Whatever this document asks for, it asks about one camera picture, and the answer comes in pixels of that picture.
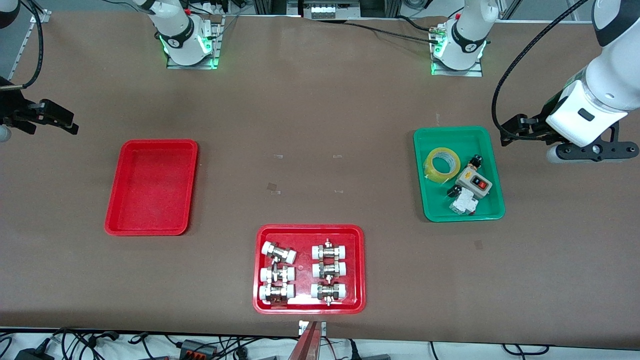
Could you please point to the red clamp bar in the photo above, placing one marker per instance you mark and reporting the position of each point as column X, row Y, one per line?
column 306, row 345

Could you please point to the empty red plastic tray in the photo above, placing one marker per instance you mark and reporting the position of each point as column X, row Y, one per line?
column 150, row 190

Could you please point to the yellow packing tape roll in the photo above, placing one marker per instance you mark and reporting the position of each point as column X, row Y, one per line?
column 429, row 167

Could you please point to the small black plug connector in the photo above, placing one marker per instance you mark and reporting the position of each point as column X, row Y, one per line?
column 475, row 161

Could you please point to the green plastic tray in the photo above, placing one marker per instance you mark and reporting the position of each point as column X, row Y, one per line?
column 470, row 137

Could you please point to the black plug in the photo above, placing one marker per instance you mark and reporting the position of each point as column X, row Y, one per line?
column 353, row 350

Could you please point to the red tray with fittings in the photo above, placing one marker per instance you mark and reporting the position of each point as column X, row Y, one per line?
column 305, row 235

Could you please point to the grey switch box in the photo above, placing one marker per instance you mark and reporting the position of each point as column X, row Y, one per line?
column 470, row 179

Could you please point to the white circuit breaker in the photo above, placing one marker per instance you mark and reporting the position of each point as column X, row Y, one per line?
column 461, row 204

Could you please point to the small brown tape patch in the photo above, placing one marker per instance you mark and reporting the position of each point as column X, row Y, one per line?
column 273, row 187

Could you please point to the grey power strip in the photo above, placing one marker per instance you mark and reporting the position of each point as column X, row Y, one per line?
column 330, row 11

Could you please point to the black power adapter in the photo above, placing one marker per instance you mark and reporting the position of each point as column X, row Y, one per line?
column 35, row 355

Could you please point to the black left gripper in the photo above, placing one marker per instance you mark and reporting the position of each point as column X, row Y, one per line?
column 536, row 124

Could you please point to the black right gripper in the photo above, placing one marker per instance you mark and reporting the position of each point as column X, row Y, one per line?
column 13, row 111

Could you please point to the small metal clamp plate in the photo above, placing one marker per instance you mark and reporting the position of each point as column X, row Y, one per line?
column 322, row 327

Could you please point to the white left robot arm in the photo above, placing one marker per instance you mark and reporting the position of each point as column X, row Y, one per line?
column 605, row 85

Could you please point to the black round knob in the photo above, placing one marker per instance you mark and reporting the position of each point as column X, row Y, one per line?
column 454, row 191

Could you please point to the white-capped metal pipe fitting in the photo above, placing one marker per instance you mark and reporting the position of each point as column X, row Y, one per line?
column 279, row 252
column 277, row 274
column 276, row 292
column 329, row 270
column 329, row 251
column 328, row 291

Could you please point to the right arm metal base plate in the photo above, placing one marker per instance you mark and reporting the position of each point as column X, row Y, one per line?
column 192, row 66

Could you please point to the black orange connector block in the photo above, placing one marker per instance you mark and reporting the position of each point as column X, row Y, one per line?
column 197, row 349

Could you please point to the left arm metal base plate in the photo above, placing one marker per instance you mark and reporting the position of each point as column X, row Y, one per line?
column 470, row 73

